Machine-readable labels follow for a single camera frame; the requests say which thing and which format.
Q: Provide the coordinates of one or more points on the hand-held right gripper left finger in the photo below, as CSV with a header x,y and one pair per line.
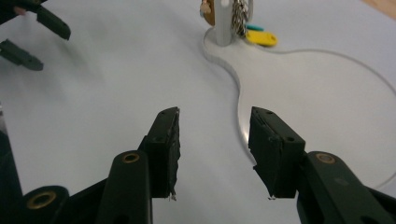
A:
x,y
165,155

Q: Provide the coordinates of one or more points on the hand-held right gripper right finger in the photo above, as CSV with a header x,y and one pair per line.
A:
x,y
274,155

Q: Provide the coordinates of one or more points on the white key rack stand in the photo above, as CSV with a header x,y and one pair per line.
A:
x,y
311,109

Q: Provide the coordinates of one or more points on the yellow key tag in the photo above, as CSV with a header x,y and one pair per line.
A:
x,y
263,38

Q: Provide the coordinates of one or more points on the teal key tag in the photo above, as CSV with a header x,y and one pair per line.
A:
x,y
255,27

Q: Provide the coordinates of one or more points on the light grey table mat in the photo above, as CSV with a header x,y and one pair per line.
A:
x,y
93,93

